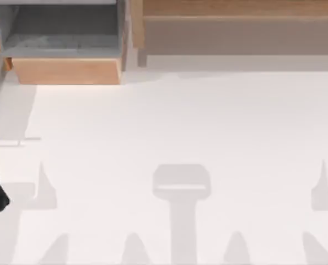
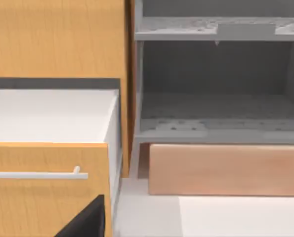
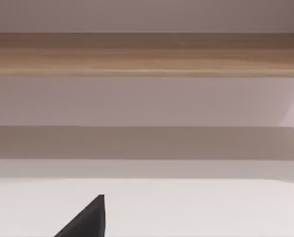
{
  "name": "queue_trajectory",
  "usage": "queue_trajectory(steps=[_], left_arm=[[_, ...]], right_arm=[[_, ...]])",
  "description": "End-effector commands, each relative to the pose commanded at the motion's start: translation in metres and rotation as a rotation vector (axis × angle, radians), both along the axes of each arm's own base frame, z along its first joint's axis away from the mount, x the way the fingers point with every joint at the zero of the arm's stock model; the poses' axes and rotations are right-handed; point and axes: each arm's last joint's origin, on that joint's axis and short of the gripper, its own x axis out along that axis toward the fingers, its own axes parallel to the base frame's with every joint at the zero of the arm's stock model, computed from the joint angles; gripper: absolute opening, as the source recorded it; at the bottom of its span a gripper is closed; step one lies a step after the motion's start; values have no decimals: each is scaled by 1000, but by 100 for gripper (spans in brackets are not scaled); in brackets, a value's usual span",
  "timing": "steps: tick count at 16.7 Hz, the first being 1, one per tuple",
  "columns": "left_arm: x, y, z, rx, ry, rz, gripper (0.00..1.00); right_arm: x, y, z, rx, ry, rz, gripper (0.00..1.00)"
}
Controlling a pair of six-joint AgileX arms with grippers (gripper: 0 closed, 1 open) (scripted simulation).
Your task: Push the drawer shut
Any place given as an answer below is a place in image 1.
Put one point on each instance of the wooden open shelf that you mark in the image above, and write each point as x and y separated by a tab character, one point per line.
235	27

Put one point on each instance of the pulled-out drawer grey inside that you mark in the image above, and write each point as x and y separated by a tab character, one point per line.
61	30

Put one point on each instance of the pale wooden drawer front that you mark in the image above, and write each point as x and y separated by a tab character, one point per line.
67	71

